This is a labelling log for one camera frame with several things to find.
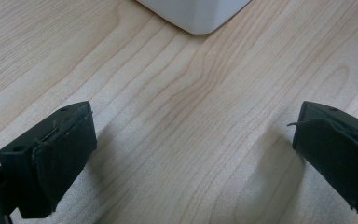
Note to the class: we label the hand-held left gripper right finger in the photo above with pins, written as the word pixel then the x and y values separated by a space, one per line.
pixel 338 149

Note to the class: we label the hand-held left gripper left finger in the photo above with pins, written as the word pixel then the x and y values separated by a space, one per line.
pixel 56 158

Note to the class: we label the white plastic container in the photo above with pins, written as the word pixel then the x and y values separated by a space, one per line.
pixel 195 14

